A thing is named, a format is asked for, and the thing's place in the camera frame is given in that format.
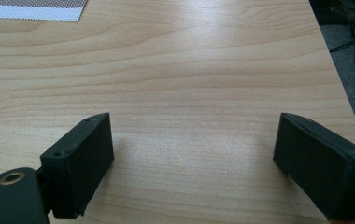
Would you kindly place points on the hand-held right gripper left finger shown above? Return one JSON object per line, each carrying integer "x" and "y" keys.
{"x": 78, "y": 161}

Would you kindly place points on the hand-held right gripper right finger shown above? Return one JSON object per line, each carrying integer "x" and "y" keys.
{"x": 319, "y": 161}

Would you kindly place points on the grey and white woven mat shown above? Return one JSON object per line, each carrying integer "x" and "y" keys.
{"x": 29, "y": 9}

